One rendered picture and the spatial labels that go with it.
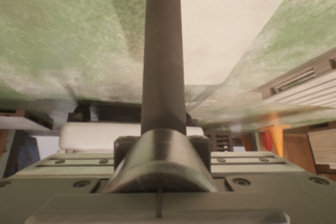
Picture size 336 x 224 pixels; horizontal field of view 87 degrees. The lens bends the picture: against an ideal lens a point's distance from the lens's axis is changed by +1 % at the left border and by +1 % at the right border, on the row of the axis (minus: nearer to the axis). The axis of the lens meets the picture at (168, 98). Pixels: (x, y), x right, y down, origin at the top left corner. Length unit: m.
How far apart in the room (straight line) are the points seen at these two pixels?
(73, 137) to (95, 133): 0.18
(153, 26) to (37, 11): 0.91
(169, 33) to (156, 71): 0.04
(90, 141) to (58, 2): 1.21
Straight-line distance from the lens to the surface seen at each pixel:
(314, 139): 4.64
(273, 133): 4.32
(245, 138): 5.54
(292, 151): 5.92
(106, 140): 1.79
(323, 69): 1.59
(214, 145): 5.00
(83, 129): 1.84
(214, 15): 0.64
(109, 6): 0.91
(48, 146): 5.94
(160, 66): 0.16
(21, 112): 2.97
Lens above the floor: 0.64
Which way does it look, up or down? 19 degrees down
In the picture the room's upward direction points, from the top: 179 degrees clockwise
